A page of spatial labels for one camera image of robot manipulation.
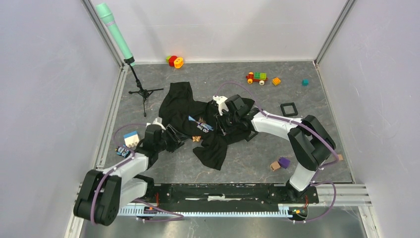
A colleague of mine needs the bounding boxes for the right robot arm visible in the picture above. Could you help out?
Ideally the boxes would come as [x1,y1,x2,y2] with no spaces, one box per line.
[212,95,337,202]

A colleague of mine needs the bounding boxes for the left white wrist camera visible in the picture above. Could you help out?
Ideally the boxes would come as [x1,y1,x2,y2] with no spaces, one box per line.
[146,117,166,130]

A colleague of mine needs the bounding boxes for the black square frame box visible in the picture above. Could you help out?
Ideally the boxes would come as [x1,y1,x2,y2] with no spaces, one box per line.
[280,102,299,117]

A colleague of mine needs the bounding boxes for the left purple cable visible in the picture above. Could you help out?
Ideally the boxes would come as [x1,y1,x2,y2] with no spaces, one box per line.
[90,123,185,226]

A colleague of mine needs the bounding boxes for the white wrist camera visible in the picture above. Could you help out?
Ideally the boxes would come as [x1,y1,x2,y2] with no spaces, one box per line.
[212,96,229,116]
[146,117,166,130]

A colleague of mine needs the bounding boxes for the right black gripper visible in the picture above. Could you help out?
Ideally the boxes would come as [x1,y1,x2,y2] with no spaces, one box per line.
[213,108,239,136]

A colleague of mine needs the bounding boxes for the green microphone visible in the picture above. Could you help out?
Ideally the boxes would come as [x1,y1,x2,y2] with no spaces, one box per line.
[95,3,135,66]

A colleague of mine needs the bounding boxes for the red orange green toy blocks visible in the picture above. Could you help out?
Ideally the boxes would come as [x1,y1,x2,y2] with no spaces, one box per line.
[166,55,184,69]

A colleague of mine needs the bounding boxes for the colourful toy train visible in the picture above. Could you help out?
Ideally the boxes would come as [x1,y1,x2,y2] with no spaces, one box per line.
[246,72,268,85]

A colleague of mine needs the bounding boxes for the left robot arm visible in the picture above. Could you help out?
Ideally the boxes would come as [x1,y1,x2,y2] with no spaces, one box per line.
[73,124,190,226]

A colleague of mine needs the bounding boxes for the purple toy brick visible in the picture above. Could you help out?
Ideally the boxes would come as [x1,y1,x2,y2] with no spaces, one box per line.
[278,157,290,169]

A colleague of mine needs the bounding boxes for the blue white toy brick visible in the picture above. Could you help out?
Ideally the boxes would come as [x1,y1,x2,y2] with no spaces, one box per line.
[123,131,141,148]

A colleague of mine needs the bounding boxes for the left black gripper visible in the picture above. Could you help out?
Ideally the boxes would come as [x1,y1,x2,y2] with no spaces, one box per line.
[156,124,190,152]

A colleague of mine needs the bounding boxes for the black t-shirt garment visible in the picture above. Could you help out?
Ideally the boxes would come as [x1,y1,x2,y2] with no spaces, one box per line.
[158,82,251,170]

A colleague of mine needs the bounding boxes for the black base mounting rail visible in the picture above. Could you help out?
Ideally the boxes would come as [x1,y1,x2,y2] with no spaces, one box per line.
[142,183,319,212]

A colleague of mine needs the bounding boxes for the orange butterfly brooch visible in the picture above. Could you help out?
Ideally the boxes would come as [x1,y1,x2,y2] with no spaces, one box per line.
[192,136,201,142]

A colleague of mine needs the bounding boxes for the black square display frame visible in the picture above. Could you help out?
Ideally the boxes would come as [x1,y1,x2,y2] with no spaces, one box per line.
[245,130,259,142]

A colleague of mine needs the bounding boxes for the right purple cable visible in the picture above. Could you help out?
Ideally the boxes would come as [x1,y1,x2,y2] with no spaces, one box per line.
[214,81,339,224]

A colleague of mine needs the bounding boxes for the purple cable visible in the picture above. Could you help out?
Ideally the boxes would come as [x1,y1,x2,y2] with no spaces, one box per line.
[90,123,185,226]
[214,81,339,224]

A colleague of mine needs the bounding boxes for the wooden tan cube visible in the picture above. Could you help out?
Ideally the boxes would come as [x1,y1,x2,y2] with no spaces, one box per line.
[270,161,281,171]

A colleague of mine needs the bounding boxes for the blue owl toy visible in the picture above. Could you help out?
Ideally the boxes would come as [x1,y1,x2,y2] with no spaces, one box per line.
[115,145,132,159]

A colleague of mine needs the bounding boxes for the orange yellow toy brick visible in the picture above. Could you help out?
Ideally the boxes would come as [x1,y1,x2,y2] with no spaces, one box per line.
[272,77,281,86]

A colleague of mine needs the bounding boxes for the black microphone tripod stand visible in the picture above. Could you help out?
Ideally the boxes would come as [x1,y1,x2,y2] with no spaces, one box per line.
[124,57,163,117]

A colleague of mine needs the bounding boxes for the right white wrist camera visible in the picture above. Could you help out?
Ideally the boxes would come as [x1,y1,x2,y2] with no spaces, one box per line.
[212,96,229,116]

